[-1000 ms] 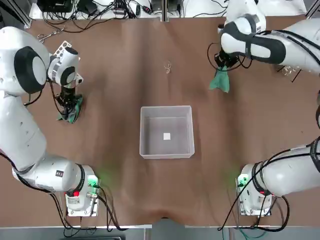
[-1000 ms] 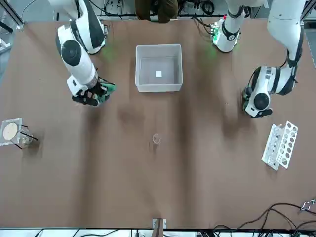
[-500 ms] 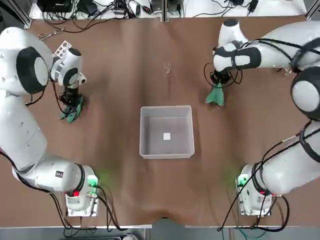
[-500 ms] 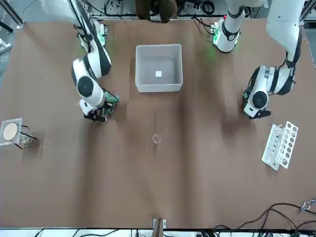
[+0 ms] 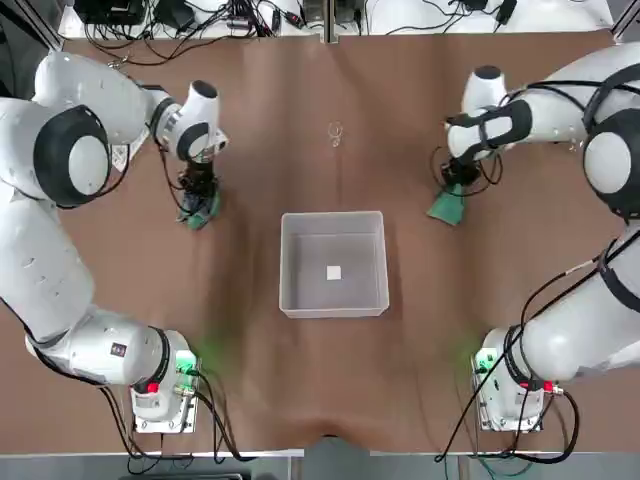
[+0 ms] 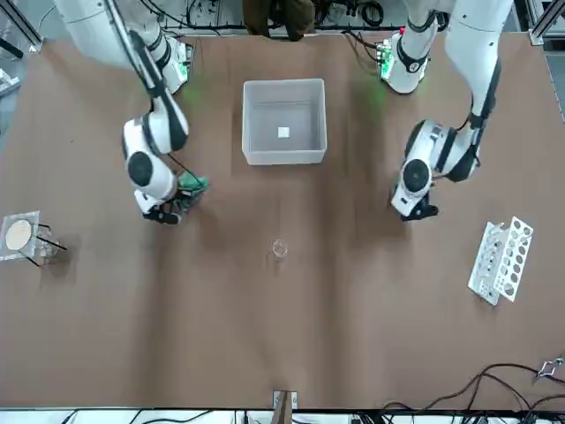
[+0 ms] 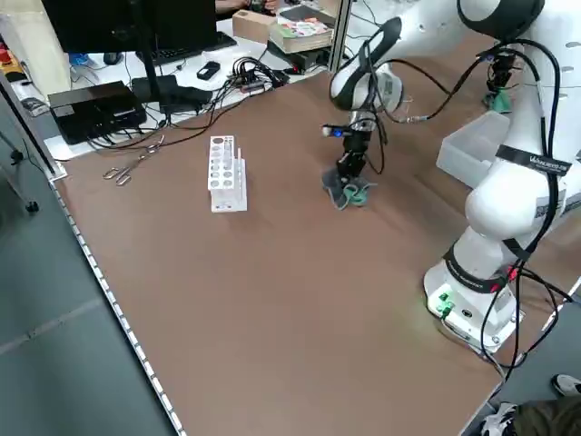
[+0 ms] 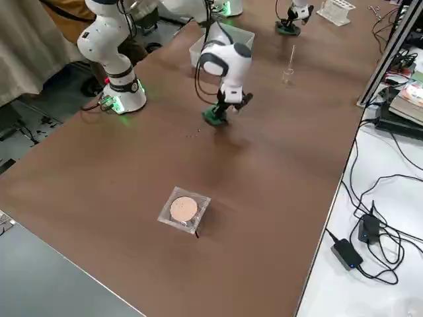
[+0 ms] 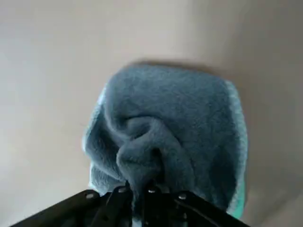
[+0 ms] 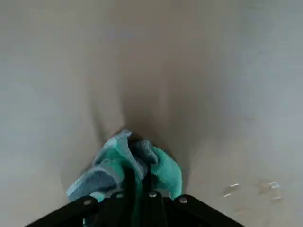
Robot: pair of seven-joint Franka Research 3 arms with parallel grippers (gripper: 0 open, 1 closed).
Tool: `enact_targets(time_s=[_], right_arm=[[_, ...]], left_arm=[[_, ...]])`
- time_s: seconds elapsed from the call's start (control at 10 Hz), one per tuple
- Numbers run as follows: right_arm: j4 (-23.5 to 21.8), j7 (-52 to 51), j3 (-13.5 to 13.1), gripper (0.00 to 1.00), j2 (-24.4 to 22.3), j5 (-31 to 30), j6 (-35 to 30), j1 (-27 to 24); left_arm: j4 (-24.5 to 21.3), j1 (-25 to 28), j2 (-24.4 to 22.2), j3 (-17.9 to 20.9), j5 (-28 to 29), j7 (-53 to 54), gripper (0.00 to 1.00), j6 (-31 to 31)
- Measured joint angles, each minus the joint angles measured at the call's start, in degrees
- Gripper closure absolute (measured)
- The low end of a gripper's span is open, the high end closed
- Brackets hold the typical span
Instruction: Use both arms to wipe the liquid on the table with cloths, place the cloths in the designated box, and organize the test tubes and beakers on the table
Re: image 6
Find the aluminium frame post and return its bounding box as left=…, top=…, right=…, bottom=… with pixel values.
left=526, top=0, right=565, bottom=46
left=271, top=389, right=300, bottom=424
left=0, top=0, right=46, bottom=61

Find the black tripod stand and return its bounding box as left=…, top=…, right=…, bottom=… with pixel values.
left=25, top=223, right=69, bottom=269

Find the small glass jar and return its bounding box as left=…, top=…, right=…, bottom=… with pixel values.
left=34, top=238, right=59, bottom=261

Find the translucent plastic box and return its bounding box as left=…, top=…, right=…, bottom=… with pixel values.
left=241, top=78, right=328, bottom=167

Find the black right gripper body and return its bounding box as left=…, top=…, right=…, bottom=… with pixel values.
left=141, top=196, right=198, bottom=226

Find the white test tube rack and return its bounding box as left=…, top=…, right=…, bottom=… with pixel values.
left=467, top=215, right=535, bottom=306

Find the green cloth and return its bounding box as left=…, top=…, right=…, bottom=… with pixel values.
left=175, top=170, right=211, bottom=199

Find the black table cable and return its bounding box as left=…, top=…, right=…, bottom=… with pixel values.
left=381, top=362, right=565, bottom=419

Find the person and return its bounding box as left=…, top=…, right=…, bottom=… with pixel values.
left=241, top=0, right=318, bottom=42

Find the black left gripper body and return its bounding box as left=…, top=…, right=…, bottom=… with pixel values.
left=400, top=201, right=441, bottom=223

